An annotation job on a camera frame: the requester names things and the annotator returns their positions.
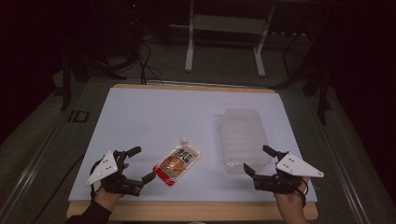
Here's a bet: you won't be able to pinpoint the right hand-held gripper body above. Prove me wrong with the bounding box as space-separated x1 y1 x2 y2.
252 150 325 195

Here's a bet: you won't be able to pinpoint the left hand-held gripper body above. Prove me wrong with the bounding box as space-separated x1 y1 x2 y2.
85 149 145 197

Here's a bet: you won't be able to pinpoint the clear plastic container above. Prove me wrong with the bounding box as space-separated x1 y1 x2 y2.
219 107 274 175

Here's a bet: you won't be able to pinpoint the spouted food pouch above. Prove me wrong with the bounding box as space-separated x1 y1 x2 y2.
152 138 202 188

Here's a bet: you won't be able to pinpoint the person's left hand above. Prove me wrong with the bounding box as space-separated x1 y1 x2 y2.
92 187 125 213

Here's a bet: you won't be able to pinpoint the person's right hand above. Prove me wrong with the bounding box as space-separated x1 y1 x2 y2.
273 176 311 217

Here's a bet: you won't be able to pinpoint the white table mat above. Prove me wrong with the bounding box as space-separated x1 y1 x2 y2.
67 87 318 203

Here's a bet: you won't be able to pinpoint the black tripod stand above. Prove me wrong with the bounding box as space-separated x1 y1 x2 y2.
60 43 127 112
269 31 333 126

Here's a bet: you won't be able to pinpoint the black wrist strap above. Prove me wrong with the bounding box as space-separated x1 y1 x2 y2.
295 177 310 209

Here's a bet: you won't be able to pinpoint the metal floor rail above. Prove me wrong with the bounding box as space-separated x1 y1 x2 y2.
0 122 64 218
312 124 373 224

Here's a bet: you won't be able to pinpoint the black floor cables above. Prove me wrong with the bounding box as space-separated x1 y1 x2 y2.
135 39 165 86

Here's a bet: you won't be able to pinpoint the white metal stand frame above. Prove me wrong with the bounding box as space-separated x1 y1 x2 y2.
184 0 276 78

